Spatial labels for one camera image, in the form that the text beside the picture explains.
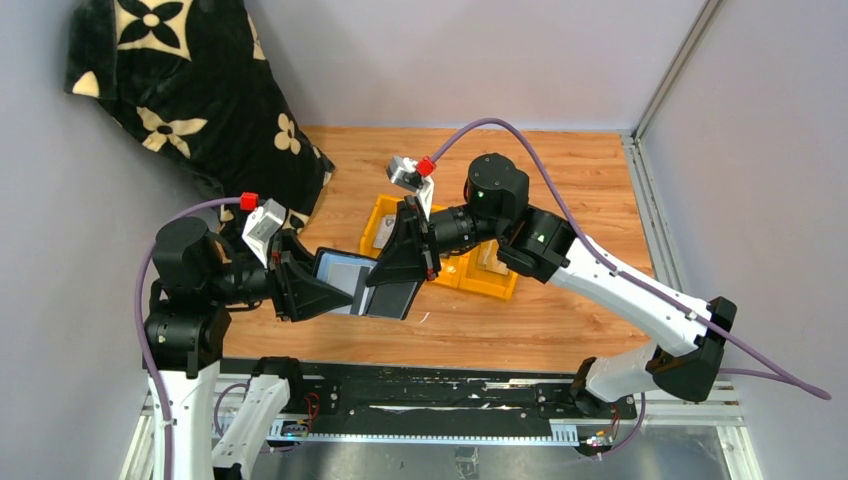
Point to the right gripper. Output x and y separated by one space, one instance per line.
422 240

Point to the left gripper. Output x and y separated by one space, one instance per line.
284 285

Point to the black credit card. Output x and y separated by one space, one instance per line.
392 301

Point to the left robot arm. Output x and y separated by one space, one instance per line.
184 331

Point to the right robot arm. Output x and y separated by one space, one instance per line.
686 350

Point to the gold cards stack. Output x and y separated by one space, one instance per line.
488 260

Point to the left yellow bin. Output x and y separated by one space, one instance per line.
379 225

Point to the yellow bin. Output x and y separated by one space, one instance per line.
379 225
477 281
449 275

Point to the middle yellow bin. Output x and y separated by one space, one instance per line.
449 275

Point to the right yellow bin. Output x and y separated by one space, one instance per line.
477 281

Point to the black floral blanket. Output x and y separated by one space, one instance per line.
189 80

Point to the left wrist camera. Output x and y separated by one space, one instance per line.
260 226

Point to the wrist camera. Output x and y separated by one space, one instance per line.
414 176
260 226

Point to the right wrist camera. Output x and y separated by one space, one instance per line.
414 176

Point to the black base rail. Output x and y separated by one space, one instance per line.
420 403

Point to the aluminium frame post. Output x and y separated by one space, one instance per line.
692 39

